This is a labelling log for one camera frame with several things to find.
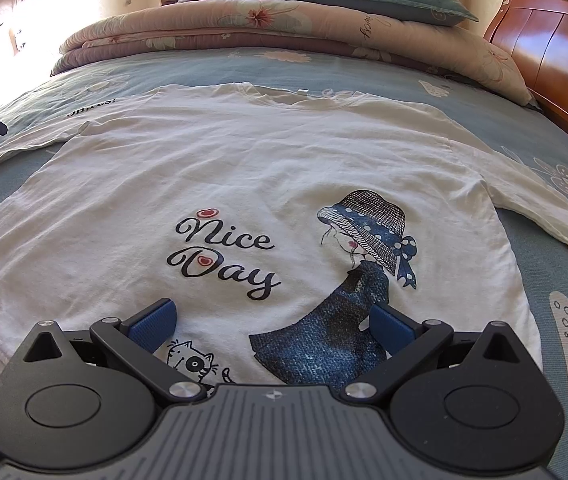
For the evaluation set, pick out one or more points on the white printed long-sleeve shirt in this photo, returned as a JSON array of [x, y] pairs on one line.
[[264, 160]]

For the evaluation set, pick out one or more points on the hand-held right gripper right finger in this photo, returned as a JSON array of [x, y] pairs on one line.
[[389, 330]]

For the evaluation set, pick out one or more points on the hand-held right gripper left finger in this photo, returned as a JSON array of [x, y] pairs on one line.
[[151, 330]]

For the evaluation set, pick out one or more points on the wooden headboard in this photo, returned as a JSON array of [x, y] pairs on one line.
[[559, 50]]

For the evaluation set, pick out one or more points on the blue floral bed sheet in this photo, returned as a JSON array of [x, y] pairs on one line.
[[554, 310]]

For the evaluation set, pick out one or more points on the wall socket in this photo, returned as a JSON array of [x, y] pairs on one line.
[[17, 40]]

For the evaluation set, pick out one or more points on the pink floral folded quilt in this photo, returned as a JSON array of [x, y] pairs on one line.
[[289, 25]]

